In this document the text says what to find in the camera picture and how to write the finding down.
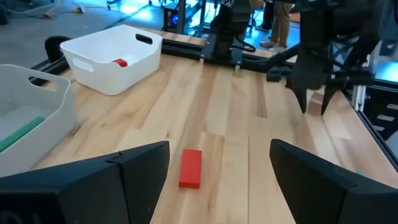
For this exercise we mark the red rectangular block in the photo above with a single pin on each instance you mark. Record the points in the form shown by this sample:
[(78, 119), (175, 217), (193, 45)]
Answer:
[(190, 169)]

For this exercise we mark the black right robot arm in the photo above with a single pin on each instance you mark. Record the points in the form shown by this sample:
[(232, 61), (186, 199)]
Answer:
[(228, 34)]

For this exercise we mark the black computer with blue light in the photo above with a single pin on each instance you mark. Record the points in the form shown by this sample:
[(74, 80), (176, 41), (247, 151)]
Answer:
[(170, 20)]

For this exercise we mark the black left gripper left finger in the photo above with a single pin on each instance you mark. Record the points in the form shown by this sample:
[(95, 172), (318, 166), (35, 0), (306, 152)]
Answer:
[(93, 193)]

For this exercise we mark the long green block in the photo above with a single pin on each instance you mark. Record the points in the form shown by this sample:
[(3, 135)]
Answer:
[(18, 134)]

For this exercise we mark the wooden bridge block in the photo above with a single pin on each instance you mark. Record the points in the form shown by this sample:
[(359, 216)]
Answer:
[(315, 104)]

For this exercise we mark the red triangular block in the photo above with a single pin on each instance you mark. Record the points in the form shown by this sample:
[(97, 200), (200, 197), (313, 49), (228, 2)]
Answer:
[(120, 63)]

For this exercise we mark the silver aluminium frame post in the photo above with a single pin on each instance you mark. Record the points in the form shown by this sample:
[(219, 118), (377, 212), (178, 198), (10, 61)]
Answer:
[(360, 98)]

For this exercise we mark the light grey plastic bin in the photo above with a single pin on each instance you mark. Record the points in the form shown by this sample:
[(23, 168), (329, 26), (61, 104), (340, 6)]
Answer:
[(62, 118)]

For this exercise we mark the person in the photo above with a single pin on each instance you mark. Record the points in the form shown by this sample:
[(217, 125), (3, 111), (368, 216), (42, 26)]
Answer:
[(268, 14), (281, 21)]

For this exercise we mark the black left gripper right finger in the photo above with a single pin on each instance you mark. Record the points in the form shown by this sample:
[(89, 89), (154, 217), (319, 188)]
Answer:
[(326, 199)]

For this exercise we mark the white plastic bin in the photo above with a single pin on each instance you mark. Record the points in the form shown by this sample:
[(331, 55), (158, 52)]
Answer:
[(124, 77)]

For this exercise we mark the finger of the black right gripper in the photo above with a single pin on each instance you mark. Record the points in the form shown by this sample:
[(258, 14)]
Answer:
[(328, 96), (301, 98)]

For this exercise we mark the black rounded object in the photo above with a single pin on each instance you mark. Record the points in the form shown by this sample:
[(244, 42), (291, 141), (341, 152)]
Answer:
[(54, 46)]

